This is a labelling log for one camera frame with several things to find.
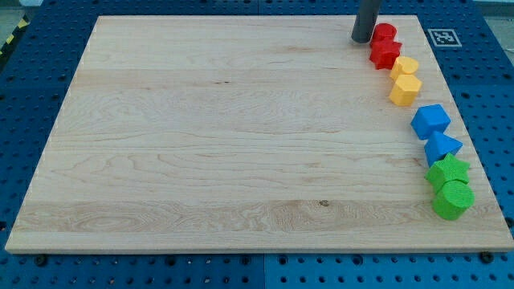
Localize yellow hexagon block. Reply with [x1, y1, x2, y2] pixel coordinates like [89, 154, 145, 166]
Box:
[389, 75, 422, 106]

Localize light wooden board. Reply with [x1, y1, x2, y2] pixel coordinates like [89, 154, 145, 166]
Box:
[6, 15, 513, 254]

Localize red star block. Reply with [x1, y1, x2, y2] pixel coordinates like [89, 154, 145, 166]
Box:
[369, 39, 402, 70]

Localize yellow cylinder block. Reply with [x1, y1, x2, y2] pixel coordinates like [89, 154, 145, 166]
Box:
[390, 56, 419, 80]

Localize red cylinder block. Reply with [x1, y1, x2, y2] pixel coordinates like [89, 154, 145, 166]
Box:
[370, 22, 398, 46]

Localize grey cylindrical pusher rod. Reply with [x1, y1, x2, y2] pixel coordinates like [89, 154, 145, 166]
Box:
[351, 0, 382, 43]

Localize blue cube block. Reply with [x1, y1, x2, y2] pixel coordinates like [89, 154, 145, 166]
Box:
[410, 104, 451, 140]

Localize blue triangle block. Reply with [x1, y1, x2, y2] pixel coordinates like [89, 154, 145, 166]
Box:
[424, 131, 463, 167]

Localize green star block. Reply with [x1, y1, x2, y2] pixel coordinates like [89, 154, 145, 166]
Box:
[425, 153, 470, 194]

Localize green cylinder block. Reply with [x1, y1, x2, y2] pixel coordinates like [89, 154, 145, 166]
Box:
[432, 181, 475, 221]

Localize white fiducial marker tag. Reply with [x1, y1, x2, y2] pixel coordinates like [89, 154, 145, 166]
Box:
[428, 28, 462, 47]

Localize black bolt left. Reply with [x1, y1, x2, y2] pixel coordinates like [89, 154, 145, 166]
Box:
[34, 254, 48, 267]

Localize black bolt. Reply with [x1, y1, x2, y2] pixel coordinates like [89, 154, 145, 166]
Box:
[34, 254, 48, 267]
[479, 251, 495, 264]

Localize black bolt right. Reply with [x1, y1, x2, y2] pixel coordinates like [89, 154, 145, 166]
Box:
[479, 251, 495, 264]

